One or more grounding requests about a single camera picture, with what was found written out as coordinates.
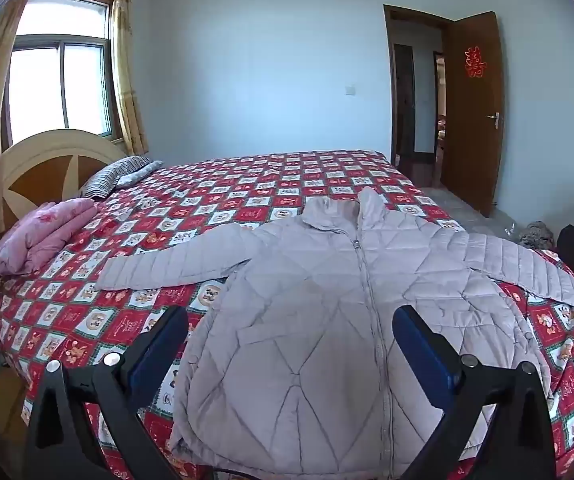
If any dark wooden door frame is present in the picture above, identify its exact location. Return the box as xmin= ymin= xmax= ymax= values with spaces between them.
xmin=383 ymin=4 xmax=455 ymax=171

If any folded pink quilt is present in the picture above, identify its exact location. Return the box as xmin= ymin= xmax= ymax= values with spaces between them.
xmin=0 ymin=198 xmax=98 ymax=277

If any cream and brown headboard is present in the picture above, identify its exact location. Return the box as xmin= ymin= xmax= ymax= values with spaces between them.
xmin=0 ymin=129 xmax=128 ymax=281

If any grey dotted pillow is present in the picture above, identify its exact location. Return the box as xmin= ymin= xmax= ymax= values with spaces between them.
xmin=114 ymin=160 xmax=164 ymax=188

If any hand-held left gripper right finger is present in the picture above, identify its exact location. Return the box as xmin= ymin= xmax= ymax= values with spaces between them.
xmin=391 ymin=304 xmax=558 ymax=480

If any red paper door decoration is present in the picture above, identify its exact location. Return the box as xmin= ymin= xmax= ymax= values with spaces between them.
xmin=464 ymin=46 xmax=488 ymax=79

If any window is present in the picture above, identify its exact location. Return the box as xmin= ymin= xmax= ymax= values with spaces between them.
xmin=2 ymin=0 xmax=118 ymax=148

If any red patterned bed sheet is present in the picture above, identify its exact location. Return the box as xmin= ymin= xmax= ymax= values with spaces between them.
xmin=0 ymin=149 xmax=574 ymax=480

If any grey cloth heap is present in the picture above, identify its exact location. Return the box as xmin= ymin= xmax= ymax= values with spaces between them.
xmin=517 ymin=221 xmax=556 ymax=250

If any light grey quilted puffer jacket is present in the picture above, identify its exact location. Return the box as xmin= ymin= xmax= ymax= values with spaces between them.
xmin=94 ymin=187 xmax=574 ymax=480

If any black white striped pillow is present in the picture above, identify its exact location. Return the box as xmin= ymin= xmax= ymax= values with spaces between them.
xmin=83 ymin=156 xmax=154 ymax=199

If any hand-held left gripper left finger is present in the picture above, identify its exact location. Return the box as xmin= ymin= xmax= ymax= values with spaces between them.
xmin=21 ymin=305 xmax=190 ymax=480

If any brown wooden door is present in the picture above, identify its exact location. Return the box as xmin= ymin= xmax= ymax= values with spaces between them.
xmin=440 ymin=11 xmax=505 ymax=218

